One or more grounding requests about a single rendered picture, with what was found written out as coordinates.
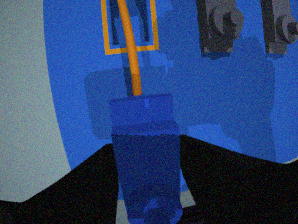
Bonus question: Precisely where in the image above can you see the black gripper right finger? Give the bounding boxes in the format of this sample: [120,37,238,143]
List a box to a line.
[180,135,298,224]

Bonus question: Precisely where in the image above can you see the blue flat plate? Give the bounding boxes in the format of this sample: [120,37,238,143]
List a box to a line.
[43,0,298,171]

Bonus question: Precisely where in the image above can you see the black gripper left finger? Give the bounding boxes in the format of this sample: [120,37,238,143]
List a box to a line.
[0,144,118,224]

